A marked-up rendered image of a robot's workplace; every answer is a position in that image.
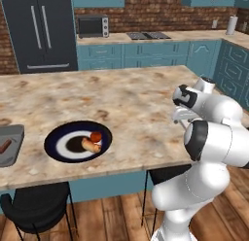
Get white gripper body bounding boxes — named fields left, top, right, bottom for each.
left=171, top=106, right=200, bottom=130

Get tan cooked bread roll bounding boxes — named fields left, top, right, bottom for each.
left=81, top=137, right=102, bottom=154

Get dark blue large plate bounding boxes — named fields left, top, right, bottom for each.
left=44, top=120, right=113, bottom=163

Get grey tupperware container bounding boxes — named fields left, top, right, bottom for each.
left=0, top=123, right=25, bottom=168

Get black chair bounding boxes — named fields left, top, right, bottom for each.
left=0, top=182, right=79, bottom=241
left=140, top=163, right=193, bottom=236

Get teal base cupboards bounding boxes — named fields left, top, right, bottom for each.
left=76, top=39, right=249, bottom=112

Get dark hob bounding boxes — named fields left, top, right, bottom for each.
left=125, top=31, right=172, bottom=41

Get red tomato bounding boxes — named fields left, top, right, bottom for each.
left=89, top=131, right=102, bottom=143

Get white paper towel roll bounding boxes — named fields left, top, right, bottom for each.
left=226, top=15, right=238, bottom=36

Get teal kitchen island base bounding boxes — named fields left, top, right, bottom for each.
left=0, top=169, right=155, bottom=216

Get grey toaster oven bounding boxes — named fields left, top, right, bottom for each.
left=76, top=15, right=110, bottom=39

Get dark grey fridge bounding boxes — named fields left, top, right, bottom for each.
left=0, top=0, right=79, bottom=75

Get brown sausage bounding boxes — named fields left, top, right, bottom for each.
left=0, top=138, right=13, bottom=155

